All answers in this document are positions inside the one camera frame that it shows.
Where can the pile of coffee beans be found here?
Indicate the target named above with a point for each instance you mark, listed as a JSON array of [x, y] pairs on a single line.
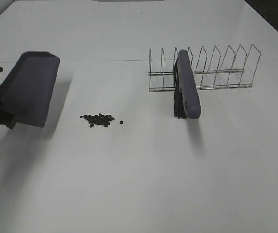
[[98, 119]]

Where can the metal wire dish rack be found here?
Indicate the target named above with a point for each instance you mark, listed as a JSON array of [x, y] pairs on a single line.
[[218, 69]]

